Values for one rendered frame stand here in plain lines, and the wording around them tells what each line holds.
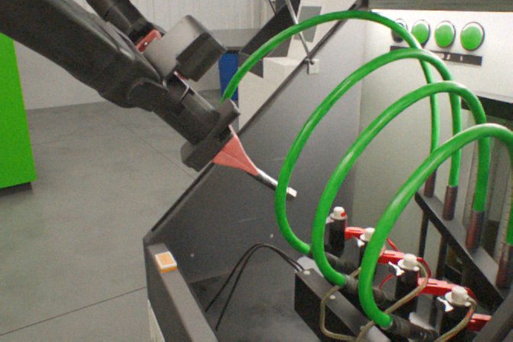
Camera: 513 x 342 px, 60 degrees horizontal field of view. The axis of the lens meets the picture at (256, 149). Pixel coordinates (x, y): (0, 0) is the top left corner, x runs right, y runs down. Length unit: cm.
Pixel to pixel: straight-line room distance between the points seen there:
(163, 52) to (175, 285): 46
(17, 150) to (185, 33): 339
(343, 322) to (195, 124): 37
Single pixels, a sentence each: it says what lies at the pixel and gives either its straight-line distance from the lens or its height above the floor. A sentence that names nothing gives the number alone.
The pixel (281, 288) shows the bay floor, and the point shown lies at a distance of 104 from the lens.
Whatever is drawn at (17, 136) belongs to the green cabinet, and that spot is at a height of 47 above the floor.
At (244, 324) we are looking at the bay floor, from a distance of 95.
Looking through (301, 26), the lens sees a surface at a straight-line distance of 73.
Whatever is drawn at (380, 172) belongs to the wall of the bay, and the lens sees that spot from 109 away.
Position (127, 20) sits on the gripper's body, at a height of 141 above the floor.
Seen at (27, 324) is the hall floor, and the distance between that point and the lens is 249.
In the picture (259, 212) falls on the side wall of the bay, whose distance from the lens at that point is 105.
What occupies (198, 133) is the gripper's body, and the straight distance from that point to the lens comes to 58.
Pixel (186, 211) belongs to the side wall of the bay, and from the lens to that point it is 98.
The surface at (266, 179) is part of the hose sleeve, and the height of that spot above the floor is 114.
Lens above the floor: 144
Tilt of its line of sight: 18 degrees down
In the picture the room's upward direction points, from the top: straight up
